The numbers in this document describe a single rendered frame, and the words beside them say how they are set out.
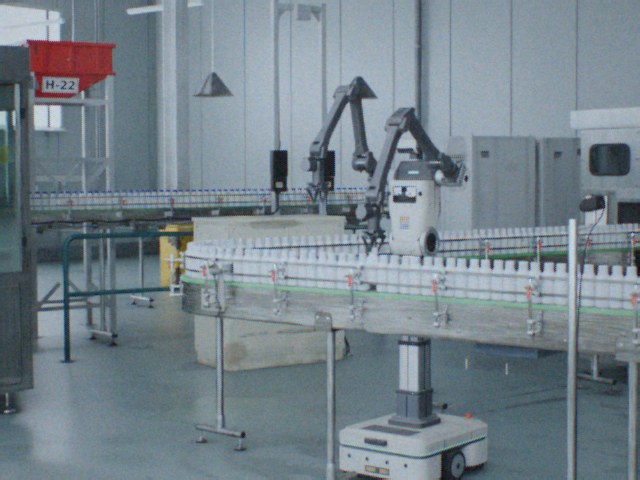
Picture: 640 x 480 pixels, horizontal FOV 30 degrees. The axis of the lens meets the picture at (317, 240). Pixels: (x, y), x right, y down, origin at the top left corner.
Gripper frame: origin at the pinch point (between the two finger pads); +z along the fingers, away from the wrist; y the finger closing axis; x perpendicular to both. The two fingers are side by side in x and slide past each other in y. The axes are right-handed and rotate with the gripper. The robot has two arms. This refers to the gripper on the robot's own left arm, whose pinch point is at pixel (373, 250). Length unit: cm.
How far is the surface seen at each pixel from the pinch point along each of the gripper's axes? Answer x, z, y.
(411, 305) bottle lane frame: -24.9, 22.9, -5.3
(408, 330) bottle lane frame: -23.4, 34.0, -5.1
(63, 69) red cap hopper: 588, -137, 302
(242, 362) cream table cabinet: 313, 109, 257
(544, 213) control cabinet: 245, -7, 616
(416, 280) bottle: -25.6, 12.1, -2.8
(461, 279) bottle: -48.8, 10.3, -3.1
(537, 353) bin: -71, 42, 23
